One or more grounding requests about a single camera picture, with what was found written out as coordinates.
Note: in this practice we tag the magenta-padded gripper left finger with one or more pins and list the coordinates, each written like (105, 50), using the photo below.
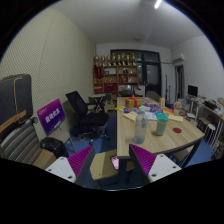
(61, 166)

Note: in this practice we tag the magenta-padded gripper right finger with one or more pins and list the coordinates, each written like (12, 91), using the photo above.
(161, 166)

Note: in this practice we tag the clear plastic water bottle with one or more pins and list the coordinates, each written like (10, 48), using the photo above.
(140, 130)

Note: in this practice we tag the black bag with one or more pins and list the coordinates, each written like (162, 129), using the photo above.
(53, 146)

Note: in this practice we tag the pale green cup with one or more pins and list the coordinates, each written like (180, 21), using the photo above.
(161, 127)

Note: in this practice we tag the flat round red coaster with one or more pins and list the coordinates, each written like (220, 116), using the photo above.
(177, 130)

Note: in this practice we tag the light wooden stool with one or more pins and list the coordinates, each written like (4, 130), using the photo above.
(101, 166)

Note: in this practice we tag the yellow notepad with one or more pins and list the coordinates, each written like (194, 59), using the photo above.
(175, 118)

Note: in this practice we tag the teal book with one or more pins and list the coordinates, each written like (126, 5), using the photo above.
(161, 115)

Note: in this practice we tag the purple sign board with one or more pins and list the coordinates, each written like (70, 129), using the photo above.
(50, 116)

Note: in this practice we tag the white printed booklet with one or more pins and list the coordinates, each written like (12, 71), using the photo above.
(150, 116)

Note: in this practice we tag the black office chair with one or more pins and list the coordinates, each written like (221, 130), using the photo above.
(87, 118)

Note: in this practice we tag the blue printed booklet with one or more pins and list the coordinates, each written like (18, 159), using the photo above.
(156, 109)
(129, 109)

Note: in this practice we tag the cream notepad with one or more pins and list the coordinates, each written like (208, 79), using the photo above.
(130, 116)

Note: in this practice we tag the pink flowers in white pot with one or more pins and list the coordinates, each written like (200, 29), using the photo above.
(177, 107)

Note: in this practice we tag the white round stool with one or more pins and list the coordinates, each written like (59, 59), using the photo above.
(210, 128)

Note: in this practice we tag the pink patterned box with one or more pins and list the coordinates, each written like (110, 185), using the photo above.
(151, 104)

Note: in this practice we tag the small tan carton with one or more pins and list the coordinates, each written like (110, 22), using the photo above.
(162, 102)

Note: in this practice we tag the yellow gift box red ribbon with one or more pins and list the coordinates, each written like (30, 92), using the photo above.
(133, 102)

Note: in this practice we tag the cluttered wooden side desk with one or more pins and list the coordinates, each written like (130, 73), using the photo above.
(208, 111)

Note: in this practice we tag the small round side table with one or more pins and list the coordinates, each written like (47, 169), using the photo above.
(96, 97)

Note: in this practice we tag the grey striped office chair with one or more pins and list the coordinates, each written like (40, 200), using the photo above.
(15, 100)

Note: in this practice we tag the black computer monitor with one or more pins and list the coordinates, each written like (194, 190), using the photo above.
(192, 90)

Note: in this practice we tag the dark glass door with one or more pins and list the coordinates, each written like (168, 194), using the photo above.
(151, 73)

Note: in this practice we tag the wooden shelf unit with trophies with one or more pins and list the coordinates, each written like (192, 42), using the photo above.
(115, 75)

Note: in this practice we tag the white air conditioner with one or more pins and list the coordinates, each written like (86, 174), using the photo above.
(178, 57)

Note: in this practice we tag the ceiling light panel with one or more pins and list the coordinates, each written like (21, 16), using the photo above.
(157, 4)

